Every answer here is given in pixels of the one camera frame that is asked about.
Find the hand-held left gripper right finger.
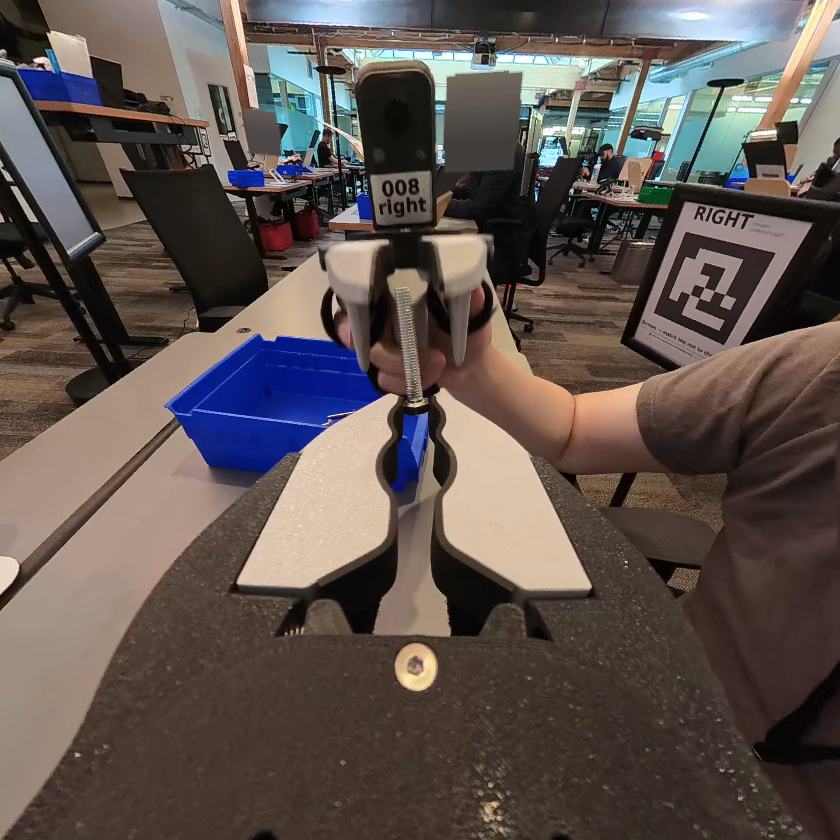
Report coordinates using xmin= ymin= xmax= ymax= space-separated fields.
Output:
xmin=430 ymin=397 xmax=595 ymax=635

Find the long threaded metal bolt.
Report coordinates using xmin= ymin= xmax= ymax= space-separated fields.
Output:
xmin=392 ymin=276 xmax=426 ymax=404

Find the person's right forearm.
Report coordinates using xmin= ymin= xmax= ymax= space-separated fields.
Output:
xmin=459 ymin=344 xmax=647 ymax=475

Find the person's right hand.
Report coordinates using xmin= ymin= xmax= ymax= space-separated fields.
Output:
xmin=331 ymin=285 xmax=504 ymax=398

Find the framed screen on black stand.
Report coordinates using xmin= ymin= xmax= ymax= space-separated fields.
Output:
xmin=0 ymin=64 xmax=169 ymax=406

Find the black floor lamp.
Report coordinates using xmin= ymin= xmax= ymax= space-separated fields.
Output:
xmin=314 ymin=64 xmax=347 ymax=212
xmin=682 ymin=77 xmax=746 ymax=186

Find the wooden top desk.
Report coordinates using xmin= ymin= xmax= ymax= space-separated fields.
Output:
xmin=33 ymin=98 xmax=211 ymax=168

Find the blue plastic bin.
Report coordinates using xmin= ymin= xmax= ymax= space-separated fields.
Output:
xmin=164 ymin=333 xmax=431 ymax=493

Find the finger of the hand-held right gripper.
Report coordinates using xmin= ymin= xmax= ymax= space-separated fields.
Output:
xmin=420 ymin=233 xmax=495 ymax=367
xmin=319 ymin=238 xmax=393 ymax=372

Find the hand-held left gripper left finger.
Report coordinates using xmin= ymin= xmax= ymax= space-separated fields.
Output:
xmin=235 ymin=397 xmax=401 ymax=633

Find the black framed marker sign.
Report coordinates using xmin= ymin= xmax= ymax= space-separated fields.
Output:
xmin=620 ymin=182 xmax=840 ymax=371

